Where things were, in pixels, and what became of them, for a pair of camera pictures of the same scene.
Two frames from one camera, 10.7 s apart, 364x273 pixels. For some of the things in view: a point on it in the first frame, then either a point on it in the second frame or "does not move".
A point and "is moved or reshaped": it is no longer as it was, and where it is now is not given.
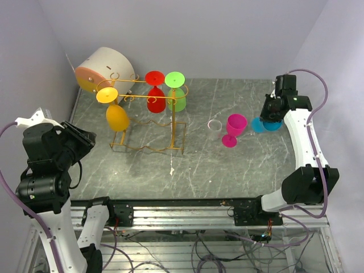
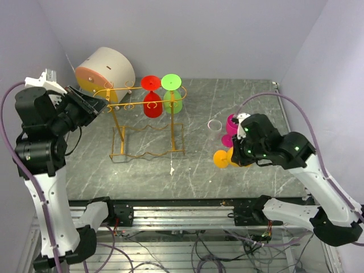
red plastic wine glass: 156,99 is moved or reshaped
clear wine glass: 214,126 does not move
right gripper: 264,115 to 238,156
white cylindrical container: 107,67 does not move
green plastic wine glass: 176,99 is moved or reshaped
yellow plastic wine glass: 116,116 to 222,159
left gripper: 85,139 to 90,106
